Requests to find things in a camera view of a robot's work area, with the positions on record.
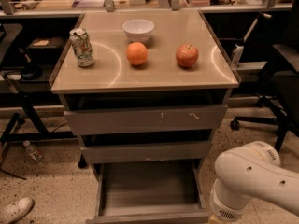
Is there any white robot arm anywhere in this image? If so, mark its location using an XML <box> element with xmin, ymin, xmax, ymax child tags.
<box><xmin>209</xmin><ymin>141</ymin><xmax>299</xmax><ymax>222</ymax></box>

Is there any grey drawer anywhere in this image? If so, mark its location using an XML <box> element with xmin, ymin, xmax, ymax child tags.
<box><xmin>64</xmin><ymin>105</ymin><xmax>227</xmax><ymax>135</ymax></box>
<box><xmin>86</xmin><ymin>160</ymin><xmax>209</xmax><ymax>224</ymax></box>
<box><xmin>81</xmin><ymin>141</ymin><xmax>212</xmax><ymax>164</ymax></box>

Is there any black office chair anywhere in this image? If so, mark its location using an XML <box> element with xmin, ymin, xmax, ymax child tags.
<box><xmin>230</xmin><ymin>0</ymin><xmax>299</xmax><ymax>152</ymax></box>

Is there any grey drawer cabinet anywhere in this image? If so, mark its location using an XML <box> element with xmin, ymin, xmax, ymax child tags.
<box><xmin>49</xmin><ymin>8</ymin><xmax>242</xmax><ymax>173</ymax></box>

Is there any grey bottom drawer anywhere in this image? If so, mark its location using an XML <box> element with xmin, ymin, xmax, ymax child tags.
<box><xmin>86</xmin><ymin>160</ymin><xmax>209</xmax><ymax>224</ymax></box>

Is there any grey top drawer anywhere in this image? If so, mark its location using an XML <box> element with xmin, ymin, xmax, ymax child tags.
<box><xmin>64</xmin><ymin>105</ymin><xmax>227</xmax><ymax>135</ymax></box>

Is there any red apple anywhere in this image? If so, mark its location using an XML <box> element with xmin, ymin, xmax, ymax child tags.
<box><xmin>176</xmin><ymin>44</ymin><xmax>199</xmax><ymax>68</ymax></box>

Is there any grey middle drawer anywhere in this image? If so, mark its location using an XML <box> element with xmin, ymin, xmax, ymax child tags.
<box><xmin>81</xmin><ymin>141</ymin><xmax>212</xmax><ymax>164</ymax></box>

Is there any plastic water bottle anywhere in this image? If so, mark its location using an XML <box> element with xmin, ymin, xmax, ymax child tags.
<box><xmin>23</xmin><ymin>140</ymin><xmax>43</xmax><ymax>161</ymax></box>

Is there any dark box under desk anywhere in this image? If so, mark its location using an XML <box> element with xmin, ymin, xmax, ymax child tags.
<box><xmin>27</xmin><ymin>37</ymin><xmax>65</xmax><ymax>57</ymax></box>

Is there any green white soda can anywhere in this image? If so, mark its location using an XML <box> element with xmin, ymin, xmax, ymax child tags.
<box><xmin>69</xmin><ymin>28</ymin><xmax>94</xmax><ymax>67</ymax></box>

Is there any white handled tool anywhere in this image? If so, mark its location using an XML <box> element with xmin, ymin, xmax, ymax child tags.
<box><xmin>231</xmin><ymin>12</ymin><xmax>271</xmax><ymax>67</ymax></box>

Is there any black desk frame left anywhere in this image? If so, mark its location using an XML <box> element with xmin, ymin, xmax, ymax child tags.
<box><xmin>0</xmin><ymin>23</ymin><xmax>78</xmax><ymax>168</ymax></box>

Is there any white bowl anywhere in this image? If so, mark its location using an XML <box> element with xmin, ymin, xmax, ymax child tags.
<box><xmin>122</xmin><ymin>19</ymin><xmax>154</xmax><ymax>43</ymax></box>

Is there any orange fruit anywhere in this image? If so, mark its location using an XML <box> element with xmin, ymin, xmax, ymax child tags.
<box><xmin>126</xmin><ymin>42</ymin><xmax>148</xmax><ymax>65</ymax></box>

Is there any white sneaker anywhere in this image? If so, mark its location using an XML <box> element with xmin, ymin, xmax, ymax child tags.
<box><xmin>0</xmin><ymin>197</ymin><xmax>34</xmax><ymax>224</ymax></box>

